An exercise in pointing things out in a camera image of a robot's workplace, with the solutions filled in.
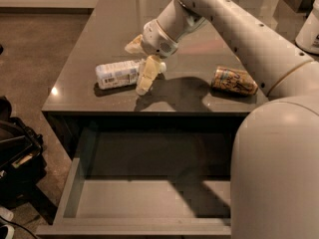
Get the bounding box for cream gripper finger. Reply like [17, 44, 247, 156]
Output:
[125, 34, 144, 54]
[136, 55, 161, 96]

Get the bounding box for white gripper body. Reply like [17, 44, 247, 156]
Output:
[141, 19, 178, 58]

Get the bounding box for clear plastic water bottle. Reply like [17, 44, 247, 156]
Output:
[96, 59, 153, 93]

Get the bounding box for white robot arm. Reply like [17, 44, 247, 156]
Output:
[126, 0, 319, 239]

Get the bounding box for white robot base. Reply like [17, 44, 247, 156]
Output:
[295, 0, 319, 55]

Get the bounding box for open grey top drawer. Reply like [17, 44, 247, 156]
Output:
[37, 128, 231, 239]

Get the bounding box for gold soda can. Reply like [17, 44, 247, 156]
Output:
[211, 67, 258, 96]

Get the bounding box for black bag on floor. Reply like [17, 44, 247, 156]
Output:
[0, 96, 46, 205]

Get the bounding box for white shoe on floor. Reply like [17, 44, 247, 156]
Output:
[0, 206, 14, 239]

